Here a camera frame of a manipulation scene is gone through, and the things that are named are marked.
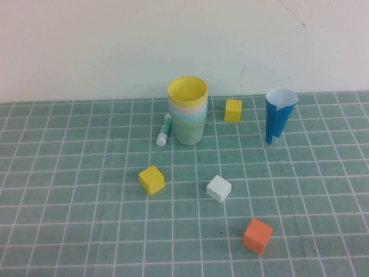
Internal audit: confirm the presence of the green plastic cup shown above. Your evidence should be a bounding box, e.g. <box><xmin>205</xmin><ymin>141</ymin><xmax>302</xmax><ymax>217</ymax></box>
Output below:
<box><xmin>172</xmin><ymin>113</ymin><xmax>207</xmax><ymax>145</ymax></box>

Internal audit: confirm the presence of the light blue plastic cup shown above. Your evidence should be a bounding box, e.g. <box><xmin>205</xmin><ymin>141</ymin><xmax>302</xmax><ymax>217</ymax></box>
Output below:
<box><xmin>170</xmin><ymin>108</ymin><xmax>208</xmax><ymax>122</ymax></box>

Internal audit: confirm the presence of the pink plastic cup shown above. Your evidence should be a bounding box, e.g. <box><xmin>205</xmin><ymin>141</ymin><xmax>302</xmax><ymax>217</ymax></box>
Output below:
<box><xmin>168</xmin><ymin>100</ymin><xmax>209</xmax><ymax>117</ymax></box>

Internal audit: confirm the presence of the yellow plastic cup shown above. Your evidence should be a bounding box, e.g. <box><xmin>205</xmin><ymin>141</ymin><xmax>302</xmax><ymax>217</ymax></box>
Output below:
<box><xmin>167</xmin><ymin>75</ymin><xmax>209</xmax><ymax>109</ymax></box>

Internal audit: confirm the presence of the green white glue stick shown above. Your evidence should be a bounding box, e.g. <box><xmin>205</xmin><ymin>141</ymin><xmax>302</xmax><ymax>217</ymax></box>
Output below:
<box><xmin>156</xmin><ymin>113</ymin><xmax>173</xmax><ymax>147</ymax></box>

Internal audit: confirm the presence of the yellow foam cube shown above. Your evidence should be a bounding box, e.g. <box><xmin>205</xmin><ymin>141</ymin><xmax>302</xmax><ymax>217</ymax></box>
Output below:
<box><xmin>138</xmin><ymin>165</ymin><xmax>166</xmax><ymax>197</ymax></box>
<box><xmin>224</xmin><ymin>99</ymin><xmax>243</xmax><ymax>123</ymax></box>

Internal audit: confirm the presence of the white foam cube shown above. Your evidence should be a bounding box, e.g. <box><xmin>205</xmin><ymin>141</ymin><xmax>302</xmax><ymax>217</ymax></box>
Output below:
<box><xmin>206</xmin><ymin>175</ymin><xmax>232</xmax><ymax>203</ymax></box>

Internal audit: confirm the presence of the blue paper cone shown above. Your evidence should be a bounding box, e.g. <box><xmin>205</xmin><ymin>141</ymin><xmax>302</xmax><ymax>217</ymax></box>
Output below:
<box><xmin>265</xmin><ymin>88</ymin><xmax>299</xmax><ymax>146</ymax></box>

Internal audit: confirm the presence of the orange foam cube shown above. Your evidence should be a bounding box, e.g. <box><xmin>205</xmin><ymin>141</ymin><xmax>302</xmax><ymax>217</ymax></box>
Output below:
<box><xmin>242</xmin><ymin>218</ymin><xmax>274</xmax><ymax>255</ymax></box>

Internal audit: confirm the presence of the teal grid tablecloth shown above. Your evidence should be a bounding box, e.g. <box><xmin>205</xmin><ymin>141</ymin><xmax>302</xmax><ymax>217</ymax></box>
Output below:
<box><xmin>0</xmin><ymin>91</ymin><xmax>369</xmax><ymax>277</ymax></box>

